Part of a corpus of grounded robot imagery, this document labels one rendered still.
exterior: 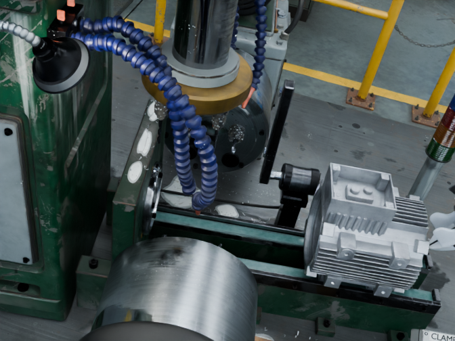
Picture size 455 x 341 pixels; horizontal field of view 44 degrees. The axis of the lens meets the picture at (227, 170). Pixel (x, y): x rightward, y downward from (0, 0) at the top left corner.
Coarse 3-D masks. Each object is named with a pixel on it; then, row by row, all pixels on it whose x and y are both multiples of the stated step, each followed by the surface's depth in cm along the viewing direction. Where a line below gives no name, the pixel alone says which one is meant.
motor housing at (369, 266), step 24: (312, 216) 120; (408, 216) 106; (312, 240) 119; (336, 240) 105; (360, 240) 105; (384, 240) 105; (408, 240) 105; (312, 264) 108; (336, 264) 106; (360, 264) 105; (384, 264) 104; (408, 264) 104; (408, 288) 108
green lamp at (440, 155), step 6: (432, 138) 133; (432, 144) 132; (438, 144) 131; (432, 150) 132; (438, 150) 131; (444, 150) 130; (450, 150) 130; (432, 156) 133; (438, 156) 132; (444, 156) 132; (450, 156) 133
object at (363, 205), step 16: (336, 176) 108; (352, 176) 109; (368, 176) 109; (336, 192) 102; (352, 192) 105; (368, 192) 105; (384, 192) 108; (336, 208) 102; (352, 208) 102; (368, 208) 101; (384, 208) 101; (336, 224) 104; (352, 224) 104; (368, 224) 103; (384, 224) 103
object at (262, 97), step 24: (264, 72) 132; (264, 96) 126; (168, 120) 125; (240, 120) 123; (264, 120) 123; (168, 144) 130; (192, 144) 128; (216, 144) 128; (240, 144) 127; (264, 144) 127; (240, 168) 133
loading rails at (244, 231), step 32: (160, 224) 121; (192, 224) 121; (224, 224) 123; (256, 224) 123; (256, 256) 125; (288, 256) 124; (288, 288) 115; (320, 288) 114; (352, 288) 114; (416, 288) 127; (256, 320) 118; (320, 320) 120; (352, 320) 120; (384, 320) 119; (416, 320) 118
